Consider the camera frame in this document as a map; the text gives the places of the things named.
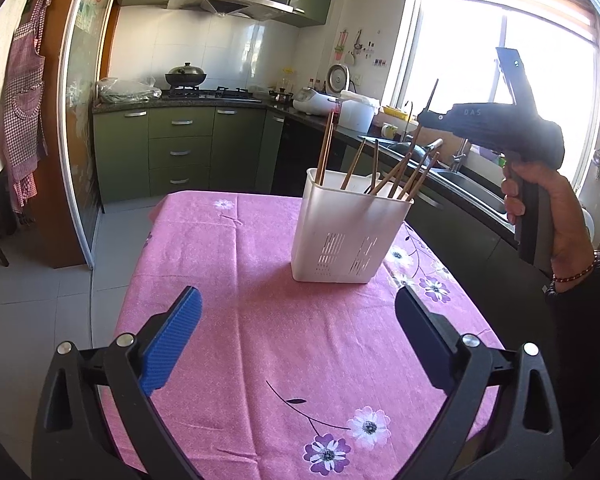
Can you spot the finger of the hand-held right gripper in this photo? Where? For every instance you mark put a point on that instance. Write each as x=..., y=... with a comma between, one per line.
x=432, y=96

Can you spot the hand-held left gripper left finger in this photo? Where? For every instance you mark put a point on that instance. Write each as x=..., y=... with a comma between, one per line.
x=172, y=345

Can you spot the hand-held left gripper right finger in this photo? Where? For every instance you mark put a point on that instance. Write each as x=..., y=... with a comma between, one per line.
x=425, y=340

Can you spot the white plastic utensil holder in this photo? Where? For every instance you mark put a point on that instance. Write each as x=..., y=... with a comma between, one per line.
x=320, y=230

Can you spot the person's right forearm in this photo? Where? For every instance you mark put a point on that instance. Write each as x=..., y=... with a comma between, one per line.
x=580, y=360

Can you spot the person's right hand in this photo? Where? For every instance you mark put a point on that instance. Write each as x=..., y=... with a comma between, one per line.
x=567, y=220

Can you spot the yellow tray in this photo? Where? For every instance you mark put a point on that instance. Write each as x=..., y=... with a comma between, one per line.
x=397, y=111

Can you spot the kitchen window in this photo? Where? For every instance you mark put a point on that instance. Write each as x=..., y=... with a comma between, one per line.
x=460, y=60

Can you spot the steel kitchen faucet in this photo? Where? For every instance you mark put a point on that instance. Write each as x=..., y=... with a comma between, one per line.
x=459, y=160

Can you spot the pale ceramic mug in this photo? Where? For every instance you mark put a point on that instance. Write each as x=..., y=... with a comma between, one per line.
x=390, y=131

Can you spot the steel kitchen sink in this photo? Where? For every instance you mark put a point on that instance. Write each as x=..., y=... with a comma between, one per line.
x=465, y=185

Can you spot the white bucket with bag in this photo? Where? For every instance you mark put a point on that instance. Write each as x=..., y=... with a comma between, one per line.
x=357, y=112

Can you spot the pink floral tablecloth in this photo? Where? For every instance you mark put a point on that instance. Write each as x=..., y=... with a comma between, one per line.
x=255, y=335

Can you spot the white rice cooker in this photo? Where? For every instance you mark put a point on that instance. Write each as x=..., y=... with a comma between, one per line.
x=315, y=100

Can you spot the white bowl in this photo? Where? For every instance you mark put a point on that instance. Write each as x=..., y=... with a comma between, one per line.
x=588, y=222

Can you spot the dark teapot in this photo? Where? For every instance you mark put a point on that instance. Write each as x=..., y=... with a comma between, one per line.
x=280, y=96

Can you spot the green base cabinets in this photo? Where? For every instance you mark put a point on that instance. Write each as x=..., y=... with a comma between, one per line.
x=180, y=155

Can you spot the black gas stove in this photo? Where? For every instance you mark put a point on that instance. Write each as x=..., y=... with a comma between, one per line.
x=215, y=94

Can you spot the sliding glass door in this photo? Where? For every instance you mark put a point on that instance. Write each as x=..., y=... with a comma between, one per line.
x=80, y=135

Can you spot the black lidded wok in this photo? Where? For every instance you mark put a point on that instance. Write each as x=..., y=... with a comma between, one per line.
x=185, y=76

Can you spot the plastic bag of greens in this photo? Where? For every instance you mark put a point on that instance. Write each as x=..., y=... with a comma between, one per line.
x=127, y=91

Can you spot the checked apron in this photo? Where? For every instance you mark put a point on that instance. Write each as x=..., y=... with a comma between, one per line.
x=25, y=110

